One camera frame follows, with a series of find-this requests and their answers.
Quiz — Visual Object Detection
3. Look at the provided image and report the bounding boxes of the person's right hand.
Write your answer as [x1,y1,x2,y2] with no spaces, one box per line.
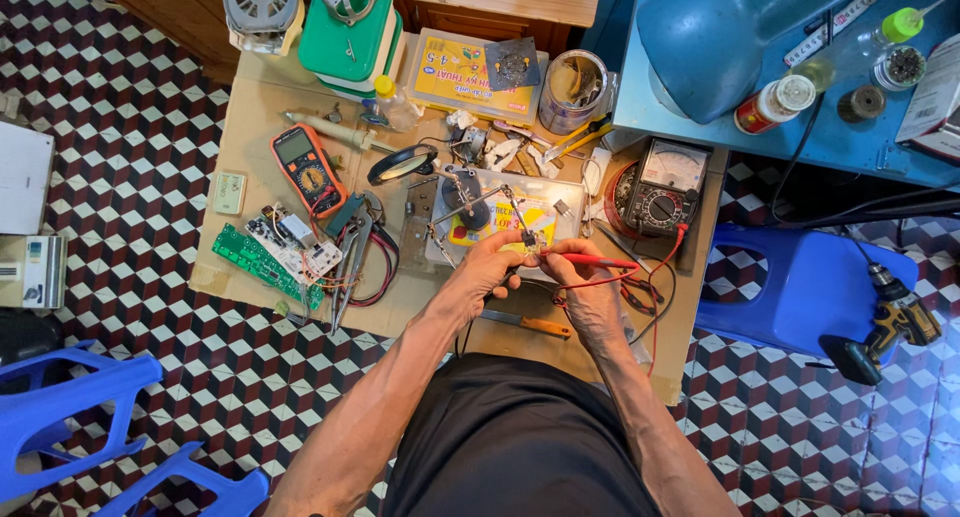
[536,237,628,347]

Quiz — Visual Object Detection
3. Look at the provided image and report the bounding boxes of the person's left hand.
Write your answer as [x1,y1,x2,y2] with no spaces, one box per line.
[438,230,541,331]

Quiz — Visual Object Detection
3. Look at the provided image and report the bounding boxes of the red multimeter probe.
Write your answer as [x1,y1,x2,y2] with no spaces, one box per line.
[540,252,640,271]

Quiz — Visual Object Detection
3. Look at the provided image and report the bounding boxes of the metal tweezers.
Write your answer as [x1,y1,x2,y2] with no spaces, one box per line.
[594,219,655,276]

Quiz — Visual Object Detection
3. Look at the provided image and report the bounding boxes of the helping hands stand with magnifier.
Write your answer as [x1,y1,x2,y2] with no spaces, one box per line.
[365,142,543,272]

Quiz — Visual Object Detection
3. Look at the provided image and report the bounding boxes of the red round tin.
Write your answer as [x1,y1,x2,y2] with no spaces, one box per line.
[602,160,640,238]

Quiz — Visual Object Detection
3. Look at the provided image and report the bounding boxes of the clear plastic box with booklet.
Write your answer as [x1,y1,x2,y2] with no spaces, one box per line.
[423,167,589,283]

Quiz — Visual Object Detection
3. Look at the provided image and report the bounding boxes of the black analog multimeter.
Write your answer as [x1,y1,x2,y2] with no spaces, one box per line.
[621,136,713,238]

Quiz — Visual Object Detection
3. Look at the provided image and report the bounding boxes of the grey metal pliers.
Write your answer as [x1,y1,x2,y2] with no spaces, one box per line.
[328,193,378,337]

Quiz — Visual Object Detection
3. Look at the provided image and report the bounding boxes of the yellow utility knife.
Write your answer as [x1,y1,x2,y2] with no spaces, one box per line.
[540,113,614,165]

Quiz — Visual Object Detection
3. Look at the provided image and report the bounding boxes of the person's black shorts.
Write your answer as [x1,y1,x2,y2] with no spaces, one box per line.
[381,351,663,517]

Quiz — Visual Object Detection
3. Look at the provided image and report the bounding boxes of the white circuit board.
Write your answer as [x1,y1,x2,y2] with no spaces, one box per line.
[244,204,345,286]

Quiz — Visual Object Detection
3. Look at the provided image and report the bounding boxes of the clear bottle with yellow cap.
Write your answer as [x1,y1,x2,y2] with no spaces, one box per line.
[372,74,423,133]

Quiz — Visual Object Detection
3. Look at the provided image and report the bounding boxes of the yellow kit box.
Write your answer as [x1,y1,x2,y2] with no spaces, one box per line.
[403,27,550,128]

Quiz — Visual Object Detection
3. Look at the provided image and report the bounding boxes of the orange digital multimeter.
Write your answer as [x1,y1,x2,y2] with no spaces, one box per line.
[269,123,351,220]

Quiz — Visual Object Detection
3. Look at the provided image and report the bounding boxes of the blue plastic stool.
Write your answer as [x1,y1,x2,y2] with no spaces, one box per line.
[693,222,921,362]

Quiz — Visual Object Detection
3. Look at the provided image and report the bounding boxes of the metal tin can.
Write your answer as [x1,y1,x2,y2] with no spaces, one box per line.
[537,49,611,136]

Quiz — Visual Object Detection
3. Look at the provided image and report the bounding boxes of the white solder sucker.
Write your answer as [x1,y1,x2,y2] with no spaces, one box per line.
[282,109,396,156]

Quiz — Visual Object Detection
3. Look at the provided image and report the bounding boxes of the dark square heat sink plate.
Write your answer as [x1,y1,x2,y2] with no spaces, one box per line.
[483,36,543,93]

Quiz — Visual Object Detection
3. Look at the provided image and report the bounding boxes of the green circuit board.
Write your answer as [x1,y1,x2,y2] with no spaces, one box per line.
[210,222,327,313]

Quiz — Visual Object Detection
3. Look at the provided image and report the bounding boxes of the brown cardboard sheet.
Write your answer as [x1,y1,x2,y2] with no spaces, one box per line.
[187,48,730,407]

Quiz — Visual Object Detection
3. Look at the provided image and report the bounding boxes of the red bottle with white cap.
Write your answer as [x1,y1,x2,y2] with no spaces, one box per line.
[732,73,818,136]

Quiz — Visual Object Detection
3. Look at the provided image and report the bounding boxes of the green and white container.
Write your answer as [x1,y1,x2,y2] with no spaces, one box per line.
[297,0,408,103]

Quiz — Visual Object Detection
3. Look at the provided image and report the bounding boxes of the blue table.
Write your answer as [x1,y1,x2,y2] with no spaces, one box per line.
[610,0,960,194]

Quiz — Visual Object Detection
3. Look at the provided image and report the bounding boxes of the blue desk lamp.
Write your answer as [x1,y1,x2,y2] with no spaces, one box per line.
[635,0,880,127]

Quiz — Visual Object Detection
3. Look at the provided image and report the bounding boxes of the solder spool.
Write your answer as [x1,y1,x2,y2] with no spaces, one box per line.
[836,83,888,125]

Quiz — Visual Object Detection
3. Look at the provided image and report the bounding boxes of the grey electric motor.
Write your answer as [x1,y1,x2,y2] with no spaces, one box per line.
[222,0,307,58]

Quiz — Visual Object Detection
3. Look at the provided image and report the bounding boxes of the clear bottle with green cap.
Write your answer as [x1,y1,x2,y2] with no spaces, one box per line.
[790,5,926,92]

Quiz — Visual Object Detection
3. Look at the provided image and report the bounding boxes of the white ruler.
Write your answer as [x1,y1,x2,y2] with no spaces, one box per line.
[782,0,902,69]

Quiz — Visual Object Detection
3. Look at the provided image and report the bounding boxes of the small jar of screws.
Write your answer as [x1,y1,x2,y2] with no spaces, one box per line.
[871,45,928,93]

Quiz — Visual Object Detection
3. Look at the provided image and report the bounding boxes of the white printed paper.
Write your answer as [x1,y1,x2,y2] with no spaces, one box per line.
[894,31,960,163]

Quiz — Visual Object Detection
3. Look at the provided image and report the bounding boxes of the wooden cabinet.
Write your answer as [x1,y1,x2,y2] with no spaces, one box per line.
[77,0,603,85]

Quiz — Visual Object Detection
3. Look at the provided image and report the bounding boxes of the blue plastic chair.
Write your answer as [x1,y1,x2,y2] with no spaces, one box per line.
[0,339,272,517]

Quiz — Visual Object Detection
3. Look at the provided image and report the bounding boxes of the white and silver appliance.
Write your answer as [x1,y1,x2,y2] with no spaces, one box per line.
[0,233,69,311]

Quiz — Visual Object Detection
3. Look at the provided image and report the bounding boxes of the white box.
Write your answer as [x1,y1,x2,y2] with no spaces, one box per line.
[0,119,57,238]

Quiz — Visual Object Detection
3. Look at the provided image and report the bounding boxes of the red handled cutters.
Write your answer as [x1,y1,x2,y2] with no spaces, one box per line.
[617,275,666,317]

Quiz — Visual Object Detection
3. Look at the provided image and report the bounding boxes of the red probe wire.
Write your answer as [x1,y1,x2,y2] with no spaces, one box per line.
[552,223,691,379]

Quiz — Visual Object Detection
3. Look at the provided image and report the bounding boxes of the knife with orange handle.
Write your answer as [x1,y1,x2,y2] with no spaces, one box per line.
[478,308,573,340]

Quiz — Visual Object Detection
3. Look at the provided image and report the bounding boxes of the white wall switch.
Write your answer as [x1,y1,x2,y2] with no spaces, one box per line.
[212,170,249,217]

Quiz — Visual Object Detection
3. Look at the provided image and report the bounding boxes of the yellow and black cordless drill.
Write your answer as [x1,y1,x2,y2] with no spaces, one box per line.
[816,260,944,388]

